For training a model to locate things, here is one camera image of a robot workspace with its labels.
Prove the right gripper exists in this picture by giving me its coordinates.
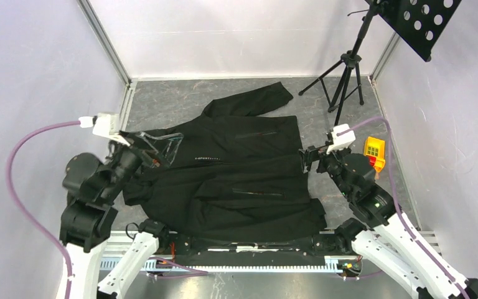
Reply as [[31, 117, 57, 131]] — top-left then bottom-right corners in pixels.
[[298, 140, 353, 198]]

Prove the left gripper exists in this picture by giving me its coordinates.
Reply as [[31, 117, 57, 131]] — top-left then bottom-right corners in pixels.
[[101, 127, 184, 201]]

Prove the black zip jacket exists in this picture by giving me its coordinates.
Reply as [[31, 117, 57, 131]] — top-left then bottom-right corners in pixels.
[[123, 82, 327, 242]]

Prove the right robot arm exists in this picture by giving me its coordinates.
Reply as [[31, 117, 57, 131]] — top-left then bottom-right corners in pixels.
[[299, 146, 478, 298]]

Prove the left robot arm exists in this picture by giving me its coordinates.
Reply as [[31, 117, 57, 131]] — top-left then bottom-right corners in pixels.
[[59, 131, 184, 298]]

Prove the yellow red toy block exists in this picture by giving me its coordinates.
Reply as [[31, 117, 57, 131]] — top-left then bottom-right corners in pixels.
[[363, 136, 386, 173]]

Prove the black tripod stand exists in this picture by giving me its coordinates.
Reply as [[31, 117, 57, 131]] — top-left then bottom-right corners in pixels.
[[298, 0, 388, 126]]

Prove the black perforated stand plate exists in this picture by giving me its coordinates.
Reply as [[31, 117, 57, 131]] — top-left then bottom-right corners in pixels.
[[367, 0, 461, 62]]

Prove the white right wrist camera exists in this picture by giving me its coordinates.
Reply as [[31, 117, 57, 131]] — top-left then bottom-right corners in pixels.
[[326, 124, 356, 154]]

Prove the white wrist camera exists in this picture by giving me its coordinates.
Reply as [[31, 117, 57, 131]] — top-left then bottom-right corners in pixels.
[[326, 124, 356, 154], [92, 113, 130, 146]]

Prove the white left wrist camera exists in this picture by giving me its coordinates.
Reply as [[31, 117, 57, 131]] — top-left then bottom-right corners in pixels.
[[92, 113, 130, 146]]

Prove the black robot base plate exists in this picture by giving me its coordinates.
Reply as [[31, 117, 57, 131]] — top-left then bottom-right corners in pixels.
[[155, 230, 361, 266]]

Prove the white slotted cable duct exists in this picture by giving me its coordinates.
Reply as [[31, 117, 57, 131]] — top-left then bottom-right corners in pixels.
[[98, 256, 362, 274]]

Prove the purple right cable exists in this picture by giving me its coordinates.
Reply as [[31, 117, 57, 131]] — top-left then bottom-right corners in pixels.
[[348, 116, 471, 299]]

